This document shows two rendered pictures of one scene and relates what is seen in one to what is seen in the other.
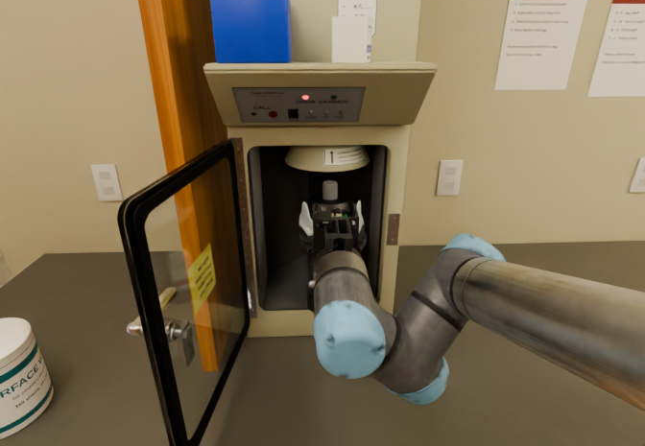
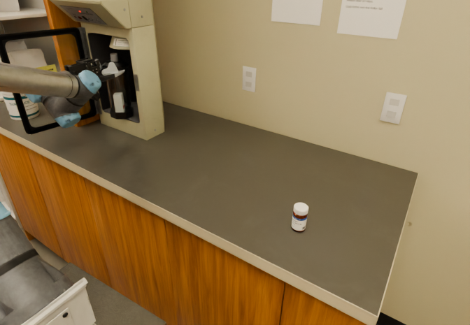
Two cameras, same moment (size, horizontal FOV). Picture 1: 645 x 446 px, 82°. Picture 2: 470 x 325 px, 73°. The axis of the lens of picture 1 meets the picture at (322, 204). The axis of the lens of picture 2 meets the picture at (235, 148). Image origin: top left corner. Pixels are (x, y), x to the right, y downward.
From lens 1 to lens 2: 1.21 m
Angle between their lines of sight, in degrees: 32
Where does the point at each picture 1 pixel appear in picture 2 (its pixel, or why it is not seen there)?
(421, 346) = (57, 103)
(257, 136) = (88, 27)
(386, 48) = not seen: outside the picture
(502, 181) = (282, 89)
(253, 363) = (91, 129)
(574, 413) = (157, 184)
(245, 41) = not seen: outside the picture
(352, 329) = not seen: hidden behind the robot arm
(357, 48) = not seen: outside the picture
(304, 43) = not seen: outside the picture
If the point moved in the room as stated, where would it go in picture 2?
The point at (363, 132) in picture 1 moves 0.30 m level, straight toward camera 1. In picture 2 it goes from (118, 31) to (33, 40)
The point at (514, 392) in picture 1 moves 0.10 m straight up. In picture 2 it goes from (150, 170) to (147, 147)
